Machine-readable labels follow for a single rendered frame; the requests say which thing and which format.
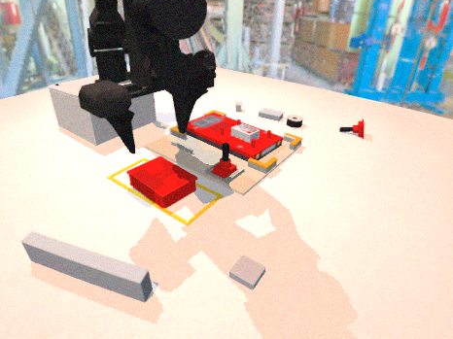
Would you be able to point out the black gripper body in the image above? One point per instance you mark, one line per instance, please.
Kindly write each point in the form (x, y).
(107, 99)

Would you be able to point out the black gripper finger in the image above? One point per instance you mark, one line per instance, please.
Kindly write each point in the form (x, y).
(123, 126)
(183, 111)

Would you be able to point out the grey rectangular bar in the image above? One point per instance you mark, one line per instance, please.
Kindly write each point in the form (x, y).
(114, 275)

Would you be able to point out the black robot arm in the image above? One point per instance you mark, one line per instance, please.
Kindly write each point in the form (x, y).
(183, 75)

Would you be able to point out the yellow rectangular outline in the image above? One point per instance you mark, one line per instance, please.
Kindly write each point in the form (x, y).
(164, 209)

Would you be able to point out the small black toy tyre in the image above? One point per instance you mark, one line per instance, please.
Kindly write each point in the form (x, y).
(294, 121)

